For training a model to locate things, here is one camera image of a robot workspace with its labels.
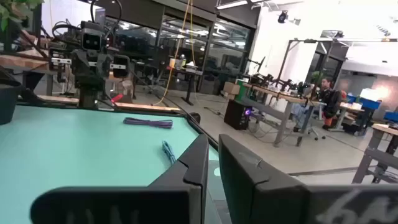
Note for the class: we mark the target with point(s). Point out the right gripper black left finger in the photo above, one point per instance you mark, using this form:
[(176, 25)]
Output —
[(174, 199)]

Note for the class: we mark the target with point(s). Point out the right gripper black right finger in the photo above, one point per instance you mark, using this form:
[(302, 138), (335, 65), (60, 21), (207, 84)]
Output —
[(264, 199)]

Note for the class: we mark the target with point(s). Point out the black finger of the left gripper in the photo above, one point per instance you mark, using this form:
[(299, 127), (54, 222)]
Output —
[(57, 60), (121, 66)]

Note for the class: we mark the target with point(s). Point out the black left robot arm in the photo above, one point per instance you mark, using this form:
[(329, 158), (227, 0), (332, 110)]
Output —
[(88, 98)]

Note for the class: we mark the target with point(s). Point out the red tag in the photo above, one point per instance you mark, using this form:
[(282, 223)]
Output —
[(117, 98)]

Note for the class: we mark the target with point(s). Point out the wooden shelf board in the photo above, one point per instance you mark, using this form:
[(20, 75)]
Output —
[(21, 61)]

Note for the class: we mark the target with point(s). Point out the green potted plant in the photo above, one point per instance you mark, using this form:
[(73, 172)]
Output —
[(7, 102)]

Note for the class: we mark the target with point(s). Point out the black standing desk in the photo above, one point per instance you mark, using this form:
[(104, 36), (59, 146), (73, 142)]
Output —
[(189, 90)]

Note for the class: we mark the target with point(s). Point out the black computer tower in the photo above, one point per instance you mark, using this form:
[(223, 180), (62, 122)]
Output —
[(237, 115)]

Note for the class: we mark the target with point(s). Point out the long wood-topped workbench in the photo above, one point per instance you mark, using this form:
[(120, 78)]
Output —
[(280, 95)]

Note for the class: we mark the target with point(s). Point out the cardboard box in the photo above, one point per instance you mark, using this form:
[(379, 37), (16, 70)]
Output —
[(231, 88)]

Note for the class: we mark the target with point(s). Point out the black robot equipment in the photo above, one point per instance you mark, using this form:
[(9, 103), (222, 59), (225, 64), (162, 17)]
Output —
[(280, 81)]

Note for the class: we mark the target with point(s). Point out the person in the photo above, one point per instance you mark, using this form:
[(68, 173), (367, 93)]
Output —
[(331, 99)]

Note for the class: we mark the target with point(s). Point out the ceiling light strip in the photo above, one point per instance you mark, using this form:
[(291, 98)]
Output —
[(231, 4)]

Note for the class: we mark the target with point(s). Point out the blue storage bin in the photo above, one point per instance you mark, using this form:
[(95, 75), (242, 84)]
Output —
[(370, 104), (391, 116)]

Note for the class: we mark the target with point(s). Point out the white box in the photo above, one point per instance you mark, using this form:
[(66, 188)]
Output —
[(370, 94)]

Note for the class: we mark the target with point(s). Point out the black ceiling spotlight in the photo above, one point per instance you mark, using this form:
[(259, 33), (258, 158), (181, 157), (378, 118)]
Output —
[(282, 17)]

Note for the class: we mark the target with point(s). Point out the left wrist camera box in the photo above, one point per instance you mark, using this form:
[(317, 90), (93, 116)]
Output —
[(92, 39)]

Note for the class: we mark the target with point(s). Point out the wood-topped grey frame table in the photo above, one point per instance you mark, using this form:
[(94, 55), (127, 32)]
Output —
[(377, 155)]

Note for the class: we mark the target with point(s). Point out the black overhead gantry frame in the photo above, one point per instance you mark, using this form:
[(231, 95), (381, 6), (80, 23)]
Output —
[(342, 40)]

